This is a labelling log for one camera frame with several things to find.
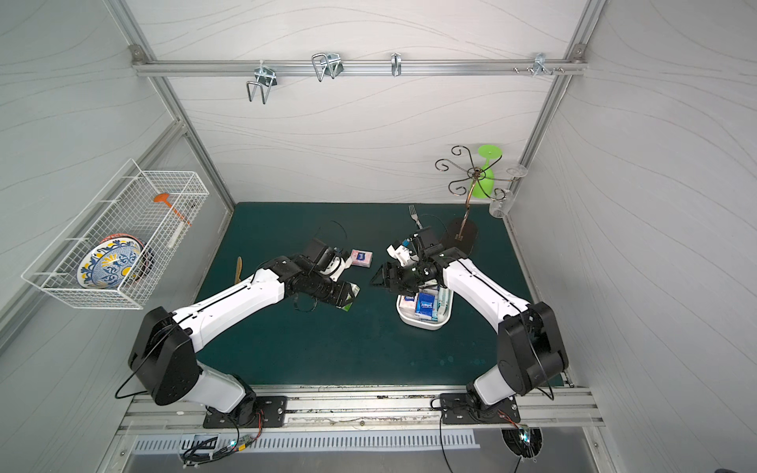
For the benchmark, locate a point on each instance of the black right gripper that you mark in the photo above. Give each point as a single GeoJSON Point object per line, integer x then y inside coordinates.
{"type": "Point", "coordinates": [399, 279]}

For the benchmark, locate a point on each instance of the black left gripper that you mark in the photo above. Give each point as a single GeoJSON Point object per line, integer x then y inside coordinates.
{"type": "Point", "coordinates": [339, 293]}

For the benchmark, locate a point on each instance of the dark blue tissue pack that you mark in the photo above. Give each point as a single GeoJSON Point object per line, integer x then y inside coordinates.
{"type": "Point", "coordinates": [426, 305]}

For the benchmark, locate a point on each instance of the green tissue pack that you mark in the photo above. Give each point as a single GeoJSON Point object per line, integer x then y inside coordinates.
{"type": "Point", "coordinates": [348, 295]}

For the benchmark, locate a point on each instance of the pink tissue pack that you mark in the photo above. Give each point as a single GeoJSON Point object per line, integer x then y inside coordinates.
{"type": "Point", "coordinates": [407, 304]}
{"type": "Point", "coordinates": [361, 258]}

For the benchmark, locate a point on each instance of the teal cartoon tissue pack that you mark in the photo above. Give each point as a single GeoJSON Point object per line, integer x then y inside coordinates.
{"type": "Point", "coordinates": [445, 296]}

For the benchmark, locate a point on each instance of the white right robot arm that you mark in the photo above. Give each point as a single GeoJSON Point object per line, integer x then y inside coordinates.
{"type": "Point", "coordinates": [530, 347]}

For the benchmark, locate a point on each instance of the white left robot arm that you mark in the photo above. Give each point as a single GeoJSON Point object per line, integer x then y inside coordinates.
{"type": "Point", "coordinates": [163, 356]}

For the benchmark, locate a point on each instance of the white plastic storage box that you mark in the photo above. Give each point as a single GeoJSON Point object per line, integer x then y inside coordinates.
{"type": "Point", "coordinates": [424, 322]}

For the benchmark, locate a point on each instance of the silver metal fork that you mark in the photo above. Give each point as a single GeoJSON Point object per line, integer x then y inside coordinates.
{"type": "Point", "coordinates": [415, 217]}

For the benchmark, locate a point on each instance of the black metal cup tree stand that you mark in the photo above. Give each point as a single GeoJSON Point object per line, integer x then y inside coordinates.
{"type": "Point", "coordinates": [462, 233]}

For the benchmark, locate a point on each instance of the yellow wooden knife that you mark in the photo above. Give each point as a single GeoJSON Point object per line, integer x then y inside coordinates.
{"type": "Point", "coordinates": [238, 273]}

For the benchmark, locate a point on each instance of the clear plastic goblet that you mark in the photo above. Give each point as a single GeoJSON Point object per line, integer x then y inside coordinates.
{"type": "Point", "coordinates": [503, 197]}

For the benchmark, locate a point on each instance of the green plastic goblet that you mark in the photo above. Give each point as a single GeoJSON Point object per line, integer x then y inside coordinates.
{"type": "Point", "coordinates": [484, 186]}

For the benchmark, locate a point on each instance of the blue yellow patterned plate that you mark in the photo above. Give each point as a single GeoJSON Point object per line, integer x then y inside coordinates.
{"type": "Point", "coordinates": [110, 262]}

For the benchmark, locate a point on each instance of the round black fan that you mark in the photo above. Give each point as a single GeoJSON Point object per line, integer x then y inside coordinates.
{"type": "Point", "coordinates": [524, 442]}

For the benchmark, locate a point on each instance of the metal double hook left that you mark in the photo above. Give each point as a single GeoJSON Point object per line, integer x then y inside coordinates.
{"type": "Point", "coordinates": [264, 79]}

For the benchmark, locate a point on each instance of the metal double hook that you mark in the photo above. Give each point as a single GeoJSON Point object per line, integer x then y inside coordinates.
{"type": "Point", "coordinates": [264, 79]}
{"type": "Point", "coordinates": [327, 64]}

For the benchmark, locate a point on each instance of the small metal hook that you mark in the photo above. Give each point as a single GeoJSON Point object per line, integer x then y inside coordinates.
{"type": "Point", "coordinates": [395, 64]}

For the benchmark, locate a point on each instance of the metal double hook middle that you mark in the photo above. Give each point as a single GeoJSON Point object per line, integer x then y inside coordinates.
{"type": "Point", "coordinates": [327, 64]}

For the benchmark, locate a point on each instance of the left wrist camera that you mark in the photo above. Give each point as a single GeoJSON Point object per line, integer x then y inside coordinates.
{"type": "Point", "coordinates": [322, 254]}

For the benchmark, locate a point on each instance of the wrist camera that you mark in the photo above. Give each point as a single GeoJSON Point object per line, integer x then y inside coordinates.
{"type": "Point", "coordinates": [322, 254]}
{"type": "Point", "coordinates": [418, 247]}

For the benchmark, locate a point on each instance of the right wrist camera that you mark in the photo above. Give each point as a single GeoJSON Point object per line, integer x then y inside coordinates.
{"type": "Point", "coordinates": [418, 247]}

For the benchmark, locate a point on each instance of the white slotted cable duct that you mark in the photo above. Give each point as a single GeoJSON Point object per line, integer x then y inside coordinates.
{"type": "Point", "coordinates": [315, 442]}

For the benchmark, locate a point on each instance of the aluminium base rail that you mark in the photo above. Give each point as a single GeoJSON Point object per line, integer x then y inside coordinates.
{"type": "Point", "coordinates": [302, 408]}

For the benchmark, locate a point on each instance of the orange handled utensil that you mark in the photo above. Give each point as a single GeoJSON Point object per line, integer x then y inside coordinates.
{"type": "Point", "coordinates": [165, 199]}

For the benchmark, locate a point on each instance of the white wire basket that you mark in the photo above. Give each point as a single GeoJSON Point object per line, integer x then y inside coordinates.
{"type": "Point", "coordinates": [123, 206]}

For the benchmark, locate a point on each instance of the metal bracket hook right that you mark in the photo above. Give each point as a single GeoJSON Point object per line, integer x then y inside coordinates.
{"type": "Point", "coordinates": [539, 67]}

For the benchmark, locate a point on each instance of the aluminium crossbar rail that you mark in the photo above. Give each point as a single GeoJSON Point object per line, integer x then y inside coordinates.
{"type": "Point", "coordinates": [352, 68]}

